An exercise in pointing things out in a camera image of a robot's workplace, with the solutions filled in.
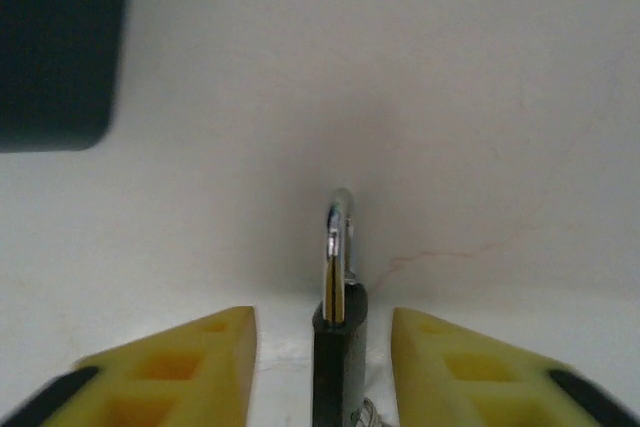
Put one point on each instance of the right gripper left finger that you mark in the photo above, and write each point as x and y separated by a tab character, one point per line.
165	387

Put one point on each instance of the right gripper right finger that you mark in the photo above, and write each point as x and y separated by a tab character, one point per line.
475	387

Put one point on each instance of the black padlock silver shackle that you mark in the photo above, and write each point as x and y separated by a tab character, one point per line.
330	372

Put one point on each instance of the painted blue tin box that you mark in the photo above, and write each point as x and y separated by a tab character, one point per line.
55	47

